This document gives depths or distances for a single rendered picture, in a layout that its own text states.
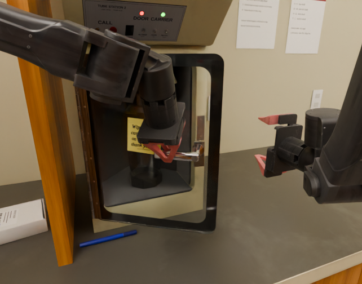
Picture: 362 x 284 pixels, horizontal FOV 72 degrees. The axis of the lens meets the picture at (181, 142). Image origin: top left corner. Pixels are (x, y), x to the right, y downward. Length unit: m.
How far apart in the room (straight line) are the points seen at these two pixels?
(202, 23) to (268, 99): 0.83
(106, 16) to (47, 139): 0.25
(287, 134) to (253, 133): 0.80
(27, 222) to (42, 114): 0.35
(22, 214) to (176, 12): 0.64
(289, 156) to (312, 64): 1.04
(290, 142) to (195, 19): 0.32
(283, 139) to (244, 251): 0.29
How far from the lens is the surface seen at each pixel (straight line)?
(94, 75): 0.33
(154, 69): 0.36
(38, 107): 0.52
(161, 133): 0.41
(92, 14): 0.53
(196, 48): 0.66
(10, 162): 1.13
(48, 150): 0.54
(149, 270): 0.62
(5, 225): 0.80
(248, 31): 1.26
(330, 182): 0.42
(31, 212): 0.83
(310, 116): 0.47
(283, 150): 0.55
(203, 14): 0.58
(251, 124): 1.33
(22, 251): 0.76
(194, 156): 0.48
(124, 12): 0.54
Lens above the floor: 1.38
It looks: 19 degrees down
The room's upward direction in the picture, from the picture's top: straight up
